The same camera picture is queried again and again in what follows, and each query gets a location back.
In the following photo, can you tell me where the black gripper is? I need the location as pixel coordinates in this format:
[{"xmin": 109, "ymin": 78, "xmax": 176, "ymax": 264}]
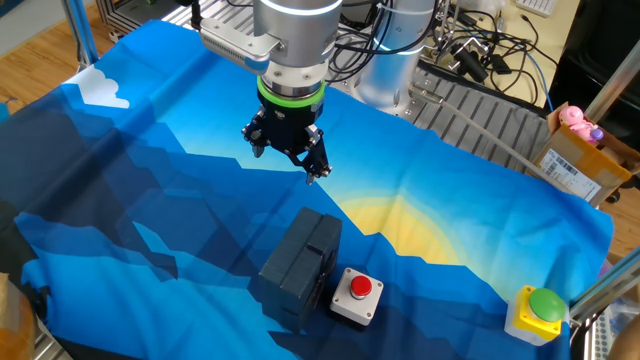
[{"xmin": 241, "ymin": 97, "xmax": 334, "ymax": 187}]

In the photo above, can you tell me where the dark grey block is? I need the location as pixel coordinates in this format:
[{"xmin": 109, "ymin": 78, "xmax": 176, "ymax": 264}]
[{"xmin": 258, "ymin": 206, "xmax": 344, "ymax": 335}]

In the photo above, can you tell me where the red push button grey box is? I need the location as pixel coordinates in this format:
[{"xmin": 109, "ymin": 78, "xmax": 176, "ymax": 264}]
[{"xmin": 328, "ymin": 266, "xmax": 385, "ymax": 329}]

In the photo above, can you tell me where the green push button yellow box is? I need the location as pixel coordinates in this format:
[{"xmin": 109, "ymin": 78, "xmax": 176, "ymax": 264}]
[{"xmin": 503, "ymin": 284, "xmax": 571, "ymax": 347}]

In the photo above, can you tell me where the blue landscape print cloth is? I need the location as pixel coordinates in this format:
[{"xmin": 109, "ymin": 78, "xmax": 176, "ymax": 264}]
[{"xmin": 0, "ymin": 19, "xmax": 615, "ymax": 360}]

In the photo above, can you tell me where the blue metal pole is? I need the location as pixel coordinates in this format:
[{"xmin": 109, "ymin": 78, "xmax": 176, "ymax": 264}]
[{"xmin": 62, "ymin": 0, "xmax": 100, "ymax": 71}]

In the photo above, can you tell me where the white keyboard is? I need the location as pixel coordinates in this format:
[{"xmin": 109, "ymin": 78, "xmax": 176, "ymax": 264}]
[{"xmin": 514, "ymin": 0, "xmax": 559, "ymax": 18}]

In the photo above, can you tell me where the pink toy figure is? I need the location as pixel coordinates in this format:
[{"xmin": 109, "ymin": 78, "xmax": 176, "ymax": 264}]
[{"xmin": 558, "ymin": 104, "xmax": 605, "ymax": 145}]

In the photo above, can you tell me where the cardboard box with label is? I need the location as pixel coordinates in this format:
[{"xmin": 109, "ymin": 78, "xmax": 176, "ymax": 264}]
[{"xmin": 524, "ymin": 102, "xmax": 640, "ymax": 209}]

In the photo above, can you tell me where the black cabinet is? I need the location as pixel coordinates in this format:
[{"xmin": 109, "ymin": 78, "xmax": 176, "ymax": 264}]
[{"xmin": 547, "ymin": 0, "xmax": 640, "ymax": 151}]

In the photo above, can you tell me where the brown paper package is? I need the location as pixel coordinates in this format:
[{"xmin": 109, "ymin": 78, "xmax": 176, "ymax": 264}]
[{"xmin": 0, "ymin": 272, "xmax": 39, "ymax": 360}]

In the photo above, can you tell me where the green flange ring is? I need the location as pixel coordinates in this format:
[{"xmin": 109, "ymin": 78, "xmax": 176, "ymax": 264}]
[{"xmin": 256, "ymin": 74, "xmax": 327, "ymax": 110}]

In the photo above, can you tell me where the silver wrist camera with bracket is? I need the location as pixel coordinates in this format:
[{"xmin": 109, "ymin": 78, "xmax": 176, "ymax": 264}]
[{"xmin": 198, "ymin": 17, "xmax": 284, "ymax": 76}]

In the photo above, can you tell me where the beige hose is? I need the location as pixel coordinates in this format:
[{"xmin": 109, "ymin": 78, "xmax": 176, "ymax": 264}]
[{"xmin": 409, "ymin": 85, "xmax": 581, "ymax": 196}]

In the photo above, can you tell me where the black striped aluminium frame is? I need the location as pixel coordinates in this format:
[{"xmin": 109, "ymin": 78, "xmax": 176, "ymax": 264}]
[{"xmin": 95, "ymin": 0, "xmax": 201, "ymax": 44}]

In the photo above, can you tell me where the black cable tangle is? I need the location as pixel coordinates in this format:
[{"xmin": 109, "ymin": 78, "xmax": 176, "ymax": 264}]
[{"xmin": 419, "ymin": 0, "xmax": 560, "ymax": 114}]

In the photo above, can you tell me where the aluminium frame post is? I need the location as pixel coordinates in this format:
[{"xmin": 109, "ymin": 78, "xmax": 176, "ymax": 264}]
[{"xmin": 583, "ymin": 37, "xmax": 640, "ymax": 124}]

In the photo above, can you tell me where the aluminium frame bar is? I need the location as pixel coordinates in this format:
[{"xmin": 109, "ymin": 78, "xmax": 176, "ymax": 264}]
[{"xmin": 569, "ymin": 244, "xmax": 640, "ymax": 324}]

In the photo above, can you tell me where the perforated metal bracket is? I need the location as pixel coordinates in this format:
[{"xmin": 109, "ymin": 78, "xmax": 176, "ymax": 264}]
[{"xmin": 582, "ymin": 309, "xmax": 619, "ymax": 360}]

